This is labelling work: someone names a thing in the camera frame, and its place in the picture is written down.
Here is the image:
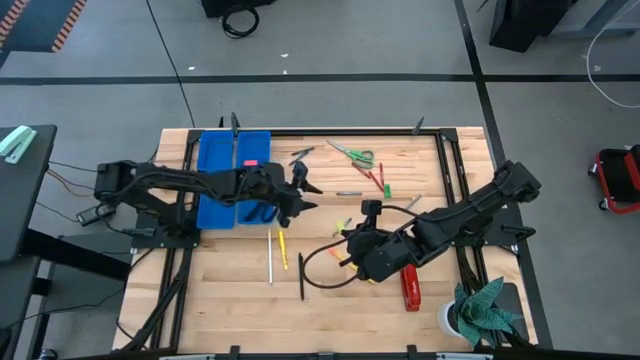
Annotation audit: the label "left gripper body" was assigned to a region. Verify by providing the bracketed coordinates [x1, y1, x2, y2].
[272, 160, 309, 227]

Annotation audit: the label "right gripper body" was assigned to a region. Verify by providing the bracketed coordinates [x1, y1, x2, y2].
[340, 200, 384, 267]

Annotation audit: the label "yellow highlighter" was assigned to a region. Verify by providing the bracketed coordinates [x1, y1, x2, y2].
[277, 228, 290, 272]

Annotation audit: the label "silver pen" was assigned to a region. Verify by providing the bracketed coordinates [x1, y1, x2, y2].
[267, 228, 275, 287]

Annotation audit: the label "red stapler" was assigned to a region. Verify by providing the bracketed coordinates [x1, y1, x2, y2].
[399, 263, 422, 313]

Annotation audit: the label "white plant pot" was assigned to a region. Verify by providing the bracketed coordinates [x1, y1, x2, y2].
[436, 299, 467, 340]

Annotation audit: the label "green leafy plant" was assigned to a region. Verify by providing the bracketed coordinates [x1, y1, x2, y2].
[452, 276, 525, 350]

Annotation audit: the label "black power adapter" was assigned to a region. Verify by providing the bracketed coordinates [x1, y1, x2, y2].
[75, 203, 118, 228]

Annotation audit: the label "black box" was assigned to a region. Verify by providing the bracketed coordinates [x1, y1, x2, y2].
[201, 0, 276, 19]

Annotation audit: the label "red framed creeper seat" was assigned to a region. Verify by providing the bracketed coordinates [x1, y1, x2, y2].
[588, 144, 640, 216]

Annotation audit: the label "black side table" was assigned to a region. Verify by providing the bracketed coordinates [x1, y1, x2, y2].
[0, 124, 58, 265]

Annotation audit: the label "black cabinet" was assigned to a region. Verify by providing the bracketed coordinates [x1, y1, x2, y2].
[488, 0, 576, 54]

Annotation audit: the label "mint green stapler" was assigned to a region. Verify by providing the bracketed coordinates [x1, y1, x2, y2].
[0, 125, 38, 165]

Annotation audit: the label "orange striped black mat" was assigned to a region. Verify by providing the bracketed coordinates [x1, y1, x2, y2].
[0, 0, 89, 54]

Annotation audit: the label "green handled scissors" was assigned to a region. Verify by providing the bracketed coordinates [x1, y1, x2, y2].
[325, 139, 376, 170]

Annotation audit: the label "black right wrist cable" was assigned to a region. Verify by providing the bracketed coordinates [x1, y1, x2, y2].
[299, 233, 362, 291]

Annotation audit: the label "coiled black cable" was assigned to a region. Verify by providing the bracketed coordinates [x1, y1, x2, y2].
[221, 4, 261, 40]

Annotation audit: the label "white cable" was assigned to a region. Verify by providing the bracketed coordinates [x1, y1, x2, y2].
[583, 0, 640, 109]

